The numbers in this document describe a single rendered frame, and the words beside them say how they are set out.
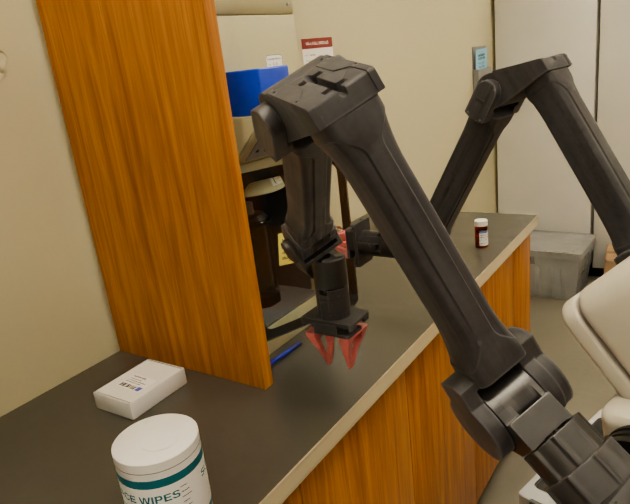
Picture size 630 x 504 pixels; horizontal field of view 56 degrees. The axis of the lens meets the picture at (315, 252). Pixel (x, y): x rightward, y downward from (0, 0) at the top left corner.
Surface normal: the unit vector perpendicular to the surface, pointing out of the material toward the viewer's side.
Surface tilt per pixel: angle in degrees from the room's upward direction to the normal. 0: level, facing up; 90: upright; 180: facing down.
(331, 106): 80
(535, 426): 46
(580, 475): 63
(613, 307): 90
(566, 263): 95
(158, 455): 0
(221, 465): 0
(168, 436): 0
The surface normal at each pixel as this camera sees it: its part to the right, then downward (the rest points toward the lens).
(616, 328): -0.74, 0.29
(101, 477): -0.11, -0.94
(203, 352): -0.55, 0.32
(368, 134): 0.30, 0.09
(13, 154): 0.83, 0.08
